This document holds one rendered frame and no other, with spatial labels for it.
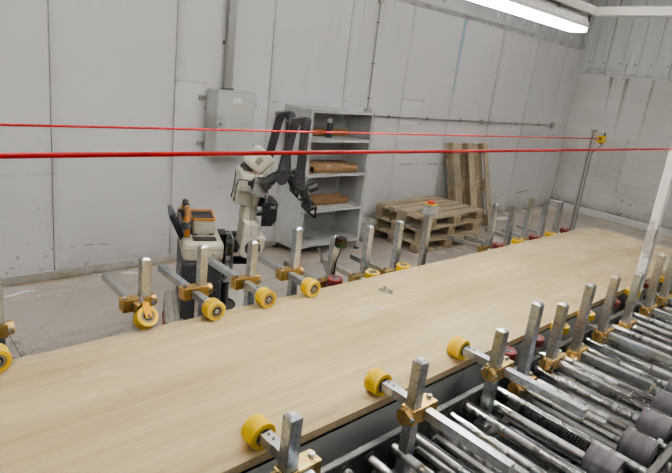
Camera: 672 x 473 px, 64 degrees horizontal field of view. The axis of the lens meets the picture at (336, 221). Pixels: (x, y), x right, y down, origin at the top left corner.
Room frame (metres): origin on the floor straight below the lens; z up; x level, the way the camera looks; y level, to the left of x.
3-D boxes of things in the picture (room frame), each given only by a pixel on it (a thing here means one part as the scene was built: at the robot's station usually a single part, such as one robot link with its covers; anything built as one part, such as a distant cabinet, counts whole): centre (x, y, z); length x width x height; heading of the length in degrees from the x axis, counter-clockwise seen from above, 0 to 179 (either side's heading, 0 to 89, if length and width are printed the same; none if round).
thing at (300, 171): (3.37, 0.26, 1.40); 0.11 x 0.06 x 0.43; 21
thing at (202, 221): (3.37, 0.87, 0.87); 0.23 x 0.15 x 0.11; 21
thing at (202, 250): (2.13, 0.54, 0.91); 0.04 x 0.04 x 0.48; 43
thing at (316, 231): (5.77, 0.19, 0.78); 0.90 x 0.45 x 1.55; 133
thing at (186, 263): (3.38, 0.85, 0.59); 0.55 x 0.34 x 0.83; 21
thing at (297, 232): (2.47, 0.18, 0.94); 0.04 x 0.04 x 0.48; 43
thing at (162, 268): (2.14, 0.61, 0.95); 0.50 x 0.04 x 0.04; 43
